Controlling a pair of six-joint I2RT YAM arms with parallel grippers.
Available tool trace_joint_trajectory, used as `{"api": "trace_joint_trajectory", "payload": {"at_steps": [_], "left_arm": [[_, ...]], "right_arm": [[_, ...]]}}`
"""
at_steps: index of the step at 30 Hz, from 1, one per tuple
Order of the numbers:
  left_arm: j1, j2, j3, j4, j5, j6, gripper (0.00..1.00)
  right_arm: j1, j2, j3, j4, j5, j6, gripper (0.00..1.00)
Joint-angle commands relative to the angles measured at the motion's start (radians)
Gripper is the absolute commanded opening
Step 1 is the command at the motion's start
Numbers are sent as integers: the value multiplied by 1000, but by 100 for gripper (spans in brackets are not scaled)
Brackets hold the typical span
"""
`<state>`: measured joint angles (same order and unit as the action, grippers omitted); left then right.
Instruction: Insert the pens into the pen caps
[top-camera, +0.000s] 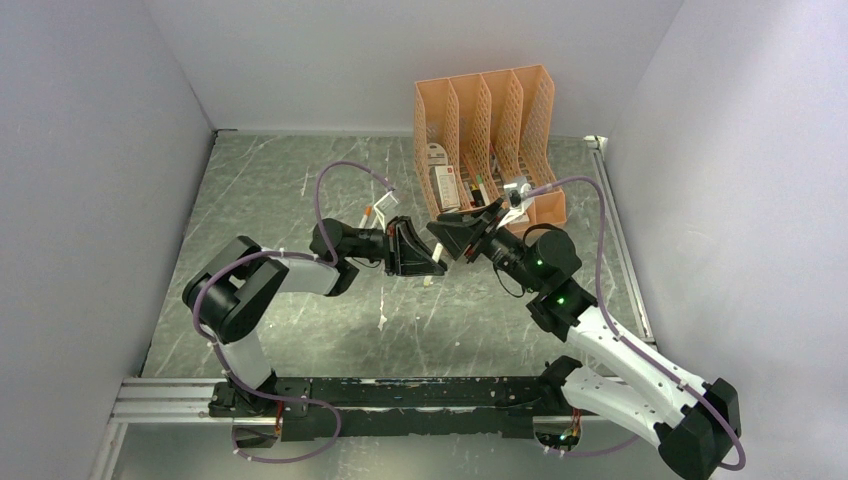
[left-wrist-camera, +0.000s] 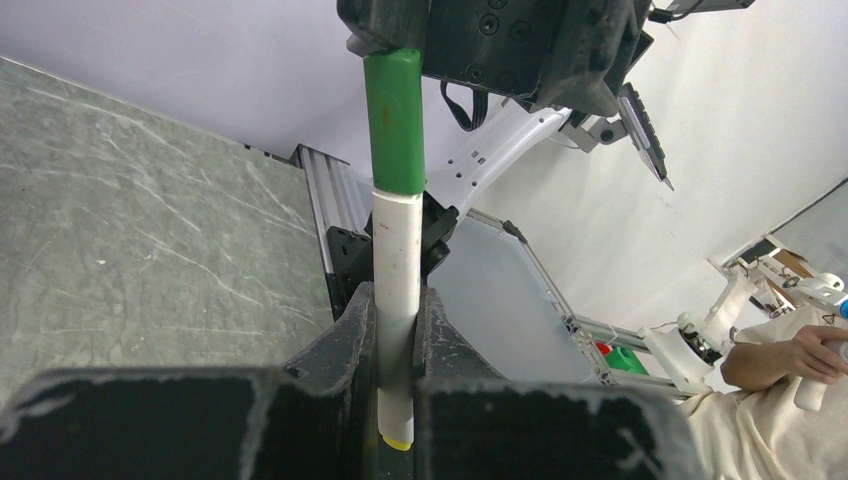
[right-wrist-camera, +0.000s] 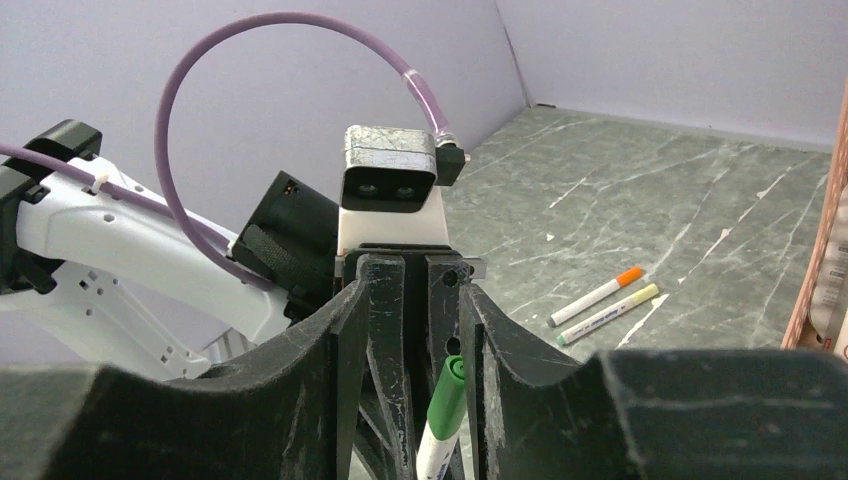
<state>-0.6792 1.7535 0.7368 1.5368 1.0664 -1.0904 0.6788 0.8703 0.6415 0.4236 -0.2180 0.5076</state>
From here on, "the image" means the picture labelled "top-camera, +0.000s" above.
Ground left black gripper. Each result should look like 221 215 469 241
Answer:
349 217 446 279

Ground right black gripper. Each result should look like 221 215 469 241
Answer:
427 199 543 293

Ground white grey pen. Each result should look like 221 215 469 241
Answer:
423 243 444 287

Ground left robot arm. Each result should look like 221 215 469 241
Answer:
182 216 447 416

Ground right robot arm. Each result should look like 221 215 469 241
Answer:
427 204 741 479

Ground pens in organizer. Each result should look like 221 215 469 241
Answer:
460 142 503 208

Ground white red box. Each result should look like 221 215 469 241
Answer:
429 165 461 211

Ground grey stationery blister pack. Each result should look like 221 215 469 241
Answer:
425 142 449 168

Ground orange plastic file organizer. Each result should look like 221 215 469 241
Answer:
413 65 555 218

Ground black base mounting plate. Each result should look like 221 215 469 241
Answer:
208 376 573 441

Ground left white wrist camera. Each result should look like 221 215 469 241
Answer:
373 190 400 229

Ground white corner bracket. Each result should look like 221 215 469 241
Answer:
584 135 608 154

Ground aluminium frame rail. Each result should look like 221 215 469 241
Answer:
111 371 673 425

